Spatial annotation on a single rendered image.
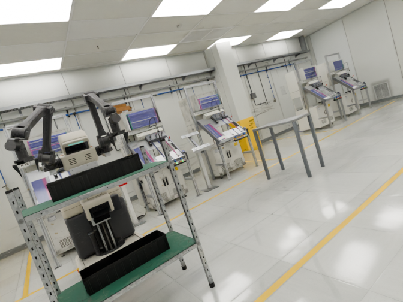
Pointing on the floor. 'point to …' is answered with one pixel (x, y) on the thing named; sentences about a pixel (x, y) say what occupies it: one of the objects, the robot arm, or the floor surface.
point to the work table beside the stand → (297, 139)
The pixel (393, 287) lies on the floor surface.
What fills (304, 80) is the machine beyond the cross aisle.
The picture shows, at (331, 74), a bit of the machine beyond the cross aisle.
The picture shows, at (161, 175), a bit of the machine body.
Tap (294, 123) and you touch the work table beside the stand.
